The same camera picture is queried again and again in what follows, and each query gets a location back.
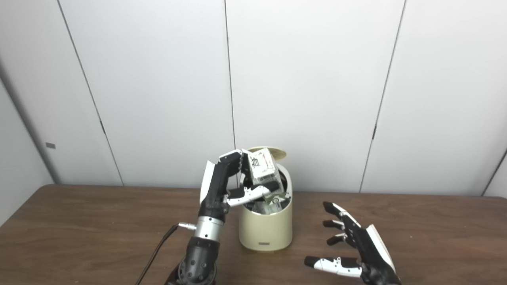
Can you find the round cream bin lid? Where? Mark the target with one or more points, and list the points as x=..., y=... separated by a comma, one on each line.
x=280, y=154

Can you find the small milk carton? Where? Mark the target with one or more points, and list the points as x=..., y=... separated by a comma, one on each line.
x=263, y=166

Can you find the white and black right hand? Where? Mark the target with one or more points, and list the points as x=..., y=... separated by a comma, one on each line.
x=370, y=253

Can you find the cream-colored bin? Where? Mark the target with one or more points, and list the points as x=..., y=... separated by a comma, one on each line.
x=265, y=229

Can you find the white and black left hand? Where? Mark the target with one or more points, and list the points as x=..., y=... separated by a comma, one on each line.
x=216, y=186

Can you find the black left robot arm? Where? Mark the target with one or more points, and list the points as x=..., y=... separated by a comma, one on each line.
x=202, y=249

